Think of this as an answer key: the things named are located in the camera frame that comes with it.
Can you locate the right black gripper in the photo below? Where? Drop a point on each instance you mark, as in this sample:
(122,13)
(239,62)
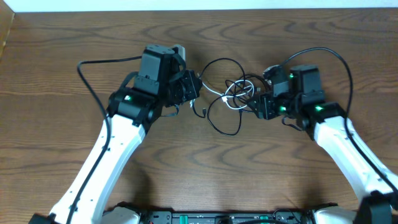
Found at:
(265,110)

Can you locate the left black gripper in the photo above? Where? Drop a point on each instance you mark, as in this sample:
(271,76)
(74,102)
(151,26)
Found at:
(195,86)

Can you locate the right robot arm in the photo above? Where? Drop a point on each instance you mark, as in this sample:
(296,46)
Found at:
(299,96)

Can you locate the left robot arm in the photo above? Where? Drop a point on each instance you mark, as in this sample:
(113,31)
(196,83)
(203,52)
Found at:
(163,80)

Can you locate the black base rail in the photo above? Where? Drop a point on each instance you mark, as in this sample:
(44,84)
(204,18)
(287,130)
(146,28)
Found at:
(224,217)

